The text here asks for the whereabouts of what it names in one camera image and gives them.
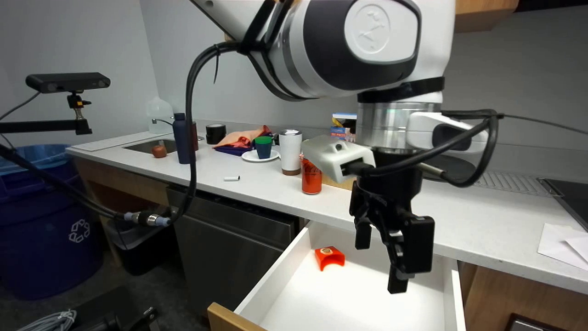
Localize orange cloth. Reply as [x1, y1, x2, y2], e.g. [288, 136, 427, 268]
[213, 125, 273, 150]

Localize black waste bin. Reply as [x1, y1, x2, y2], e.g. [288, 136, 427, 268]
[109, 215, 179, 277]

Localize wooden board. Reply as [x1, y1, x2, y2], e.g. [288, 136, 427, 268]
[321, 174, 357, 191]

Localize white paper sheets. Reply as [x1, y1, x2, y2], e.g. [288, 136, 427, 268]
[537, 223, 588, 272]

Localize white tumbler with brown base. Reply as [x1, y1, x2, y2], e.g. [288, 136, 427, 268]
[278, 129, 303, 177]

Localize black tape roll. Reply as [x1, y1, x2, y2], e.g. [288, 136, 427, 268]
[205, 123, 227, 145]

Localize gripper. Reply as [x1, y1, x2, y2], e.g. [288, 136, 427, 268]
[349, 148, 435, 295]

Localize blue recycling bin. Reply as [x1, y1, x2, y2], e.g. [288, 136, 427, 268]
[0, 143, 105, 301]

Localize colourful cardboard box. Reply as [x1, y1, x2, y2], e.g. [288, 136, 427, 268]
[330, 112, 358, 143]

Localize black stove top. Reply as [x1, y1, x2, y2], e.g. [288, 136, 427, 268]
[538, 178, 588, 232]

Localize wooden base cabinet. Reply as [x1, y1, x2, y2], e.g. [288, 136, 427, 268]
[458, 260, 588, 331]

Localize black cable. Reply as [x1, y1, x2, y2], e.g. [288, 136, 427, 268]
[0, 143, 173, 228]

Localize coil of grey cable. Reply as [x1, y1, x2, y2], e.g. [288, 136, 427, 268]
[15, 309, 78, 331]

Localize stainless steel dishwasher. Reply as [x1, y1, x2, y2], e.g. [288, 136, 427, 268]
[166, 186, 302, 319]

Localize clear plastic jug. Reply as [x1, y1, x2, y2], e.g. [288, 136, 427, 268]
[147, 96, 175, 135]

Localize wooden wall cabinet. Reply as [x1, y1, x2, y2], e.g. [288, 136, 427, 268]
[454, 0, 520, 34]

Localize navy blue bottle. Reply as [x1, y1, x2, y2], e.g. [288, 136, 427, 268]
[172, 112, 199, 165]

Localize white drawer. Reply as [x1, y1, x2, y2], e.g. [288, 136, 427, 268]
[207, 221, 467, 331]

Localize camera on mount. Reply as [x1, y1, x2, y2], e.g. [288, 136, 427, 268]
[0, 72, 111, 137]

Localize thin grey cable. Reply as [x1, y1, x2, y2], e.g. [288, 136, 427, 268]
[498, 113, 588, 137]

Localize orange plastic piece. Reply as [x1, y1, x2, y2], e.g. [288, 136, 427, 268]
[315, 246, 346, 272]

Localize sink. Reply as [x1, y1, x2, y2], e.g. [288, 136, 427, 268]
[122, 138, 179, 155]

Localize white saucer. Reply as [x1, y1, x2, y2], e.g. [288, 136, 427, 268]
[241, 149, 281, 163]

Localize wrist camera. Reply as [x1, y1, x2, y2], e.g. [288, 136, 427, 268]
[301, 134, 376, 184]

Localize green and blue cup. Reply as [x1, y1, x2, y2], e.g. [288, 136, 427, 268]
[254, 136, 273, 160]

